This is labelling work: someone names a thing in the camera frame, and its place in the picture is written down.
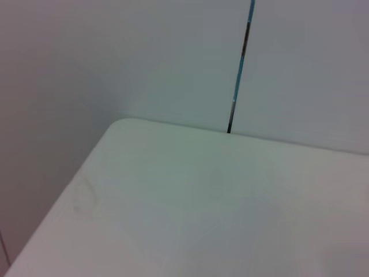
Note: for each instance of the blue wall seam strip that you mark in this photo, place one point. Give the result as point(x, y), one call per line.
point(240, 66)

